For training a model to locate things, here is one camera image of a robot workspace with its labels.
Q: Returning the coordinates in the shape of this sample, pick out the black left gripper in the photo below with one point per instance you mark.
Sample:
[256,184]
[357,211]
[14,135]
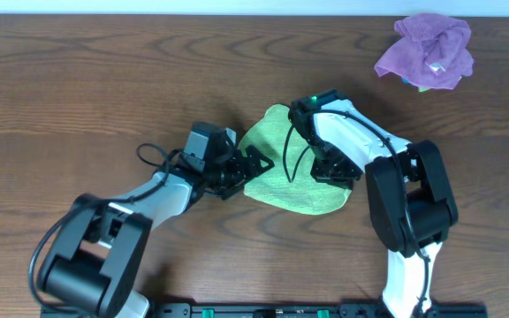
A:
[240,170]

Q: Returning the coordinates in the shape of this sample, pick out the green microfiber cloth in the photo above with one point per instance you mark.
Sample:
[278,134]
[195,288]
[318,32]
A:
[288,185]

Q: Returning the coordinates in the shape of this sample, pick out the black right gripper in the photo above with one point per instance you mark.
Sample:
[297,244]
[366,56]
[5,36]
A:
[344,180]

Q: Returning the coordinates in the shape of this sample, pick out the blue cloth under pile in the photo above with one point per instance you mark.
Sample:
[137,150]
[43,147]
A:
[406,81]

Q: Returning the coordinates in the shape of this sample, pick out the purple microfiber cloth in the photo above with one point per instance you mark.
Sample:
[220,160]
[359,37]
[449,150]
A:
[431,52]

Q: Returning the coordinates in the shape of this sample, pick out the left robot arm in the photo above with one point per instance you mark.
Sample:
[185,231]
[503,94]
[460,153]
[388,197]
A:
[87,262]

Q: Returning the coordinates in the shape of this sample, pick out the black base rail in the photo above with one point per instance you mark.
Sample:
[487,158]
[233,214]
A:
[364,309]

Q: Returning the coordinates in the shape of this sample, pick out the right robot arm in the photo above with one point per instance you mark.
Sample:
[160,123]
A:
[410,200]

